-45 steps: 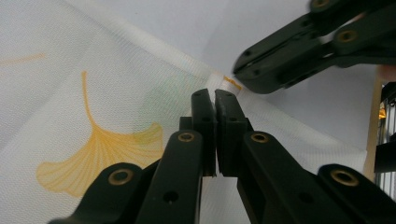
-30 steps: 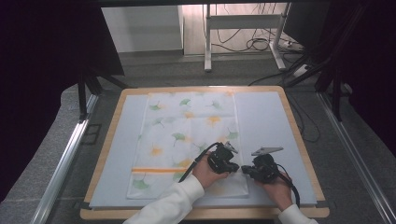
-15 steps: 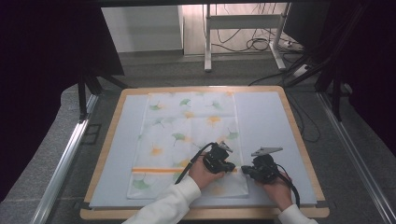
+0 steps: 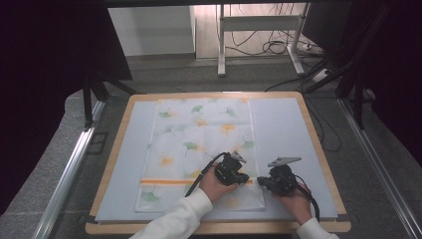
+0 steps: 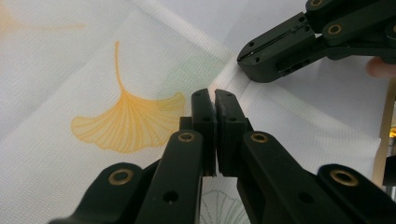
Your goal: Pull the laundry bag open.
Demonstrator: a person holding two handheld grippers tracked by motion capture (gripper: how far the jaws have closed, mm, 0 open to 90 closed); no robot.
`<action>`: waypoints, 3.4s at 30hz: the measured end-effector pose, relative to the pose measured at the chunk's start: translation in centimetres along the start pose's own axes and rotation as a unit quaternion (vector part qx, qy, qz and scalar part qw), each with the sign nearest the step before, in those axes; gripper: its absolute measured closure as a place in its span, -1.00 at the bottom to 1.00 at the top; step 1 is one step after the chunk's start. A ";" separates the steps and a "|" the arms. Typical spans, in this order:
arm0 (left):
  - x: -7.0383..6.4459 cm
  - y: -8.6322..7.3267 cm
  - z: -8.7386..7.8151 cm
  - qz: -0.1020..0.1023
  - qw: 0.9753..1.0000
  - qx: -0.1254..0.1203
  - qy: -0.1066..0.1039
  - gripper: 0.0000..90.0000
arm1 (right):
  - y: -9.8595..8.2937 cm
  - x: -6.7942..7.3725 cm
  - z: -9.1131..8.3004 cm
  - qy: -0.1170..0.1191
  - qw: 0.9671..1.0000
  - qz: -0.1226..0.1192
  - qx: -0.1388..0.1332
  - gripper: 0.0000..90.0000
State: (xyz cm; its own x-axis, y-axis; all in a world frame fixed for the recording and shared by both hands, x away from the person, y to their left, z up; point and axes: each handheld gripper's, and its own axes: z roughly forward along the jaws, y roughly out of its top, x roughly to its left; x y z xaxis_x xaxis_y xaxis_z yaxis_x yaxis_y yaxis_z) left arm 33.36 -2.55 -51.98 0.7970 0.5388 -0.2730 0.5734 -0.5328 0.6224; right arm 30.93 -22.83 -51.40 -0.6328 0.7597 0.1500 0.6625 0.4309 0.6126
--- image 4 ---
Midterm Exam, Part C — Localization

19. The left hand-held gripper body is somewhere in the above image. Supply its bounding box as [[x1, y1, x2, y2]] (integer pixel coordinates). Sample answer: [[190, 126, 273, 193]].
[[214, 150, 247, 186]]

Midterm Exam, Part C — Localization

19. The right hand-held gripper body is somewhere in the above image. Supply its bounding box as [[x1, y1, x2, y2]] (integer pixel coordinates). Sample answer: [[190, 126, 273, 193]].
[[268, 156, 303, 196]]

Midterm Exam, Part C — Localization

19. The white leaf print pillowcase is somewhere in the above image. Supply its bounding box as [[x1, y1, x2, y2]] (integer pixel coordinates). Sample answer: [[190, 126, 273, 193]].
[[134, 97, 267, 213]]

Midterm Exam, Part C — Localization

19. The person's left hand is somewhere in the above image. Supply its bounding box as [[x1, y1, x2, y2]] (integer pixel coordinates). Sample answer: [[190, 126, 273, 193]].
[[198, 162, 239, 204]]

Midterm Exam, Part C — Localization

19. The person's right hand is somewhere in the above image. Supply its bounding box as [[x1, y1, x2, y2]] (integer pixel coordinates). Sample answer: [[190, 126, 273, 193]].
[[272, 183, 314, 226]]

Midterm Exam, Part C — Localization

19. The pale blue table mat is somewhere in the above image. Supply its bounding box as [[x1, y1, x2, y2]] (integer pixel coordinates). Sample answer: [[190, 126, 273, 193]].
[[94, 97, 339, 224]]

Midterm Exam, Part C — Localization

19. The wooden table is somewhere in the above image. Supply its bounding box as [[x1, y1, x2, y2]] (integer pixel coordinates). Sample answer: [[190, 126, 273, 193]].
[[85, 91, 352, 235]]

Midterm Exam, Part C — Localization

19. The black metal stand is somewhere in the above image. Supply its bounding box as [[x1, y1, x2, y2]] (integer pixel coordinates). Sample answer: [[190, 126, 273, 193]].
[[303, 3, 394, 131], [81, 73, 139, 131]]

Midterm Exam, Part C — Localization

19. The white power strip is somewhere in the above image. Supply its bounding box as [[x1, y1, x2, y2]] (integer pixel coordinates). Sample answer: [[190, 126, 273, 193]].
[[312, 68, 331, 84], [298, 42, 324, 56]]

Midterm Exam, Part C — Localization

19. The dark curtain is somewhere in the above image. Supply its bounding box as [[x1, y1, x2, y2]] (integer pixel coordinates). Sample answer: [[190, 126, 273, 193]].
[[0, 0, 133, 217], [351, 0, 422, 168]]

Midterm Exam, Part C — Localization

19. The white cabinet panel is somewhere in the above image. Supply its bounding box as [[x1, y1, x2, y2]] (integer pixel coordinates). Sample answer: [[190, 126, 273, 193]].
[[107, 5, 197, 58]]

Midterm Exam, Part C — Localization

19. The right hand-held gripper black cable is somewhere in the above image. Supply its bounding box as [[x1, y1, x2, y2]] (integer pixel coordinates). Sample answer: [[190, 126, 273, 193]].
[[293, 173, 321, 223]]

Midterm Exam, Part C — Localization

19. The thin black floor cable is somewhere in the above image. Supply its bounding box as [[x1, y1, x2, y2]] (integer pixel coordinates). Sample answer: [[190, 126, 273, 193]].
[[307, 99, 343, 153]]

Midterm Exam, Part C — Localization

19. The aluminium rail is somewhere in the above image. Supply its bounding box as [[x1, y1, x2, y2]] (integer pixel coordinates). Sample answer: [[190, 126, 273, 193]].
[[336, 98, 422, 239], [31, 99, 107, 239]]

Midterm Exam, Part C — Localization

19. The tangle of black floor cables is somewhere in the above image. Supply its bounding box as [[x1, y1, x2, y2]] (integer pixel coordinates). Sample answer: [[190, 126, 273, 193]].
[[228, 3, 302, 58]]

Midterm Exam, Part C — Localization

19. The white metal desk frame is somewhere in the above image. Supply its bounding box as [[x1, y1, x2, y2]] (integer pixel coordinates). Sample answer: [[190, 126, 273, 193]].
[[217, 3, 312, 78]]

